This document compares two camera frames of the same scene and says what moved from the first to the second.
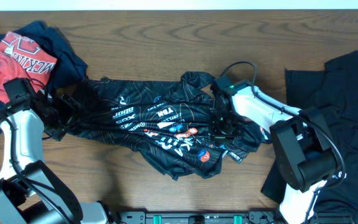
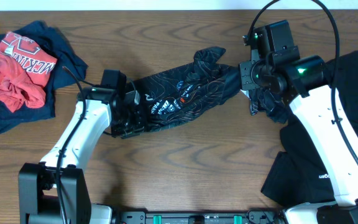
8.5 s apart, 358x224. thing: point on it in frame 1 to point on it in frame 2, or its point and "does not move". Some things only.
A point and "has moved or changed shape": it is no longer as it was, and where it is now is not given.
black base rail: (220, 217) does not move
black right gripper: (216, 135) to (247, 81)
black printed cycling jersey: (167, 119) has moved or changed shape
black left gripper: (71, 109) to (140, 119)
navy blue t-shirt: (69, 67) does not move
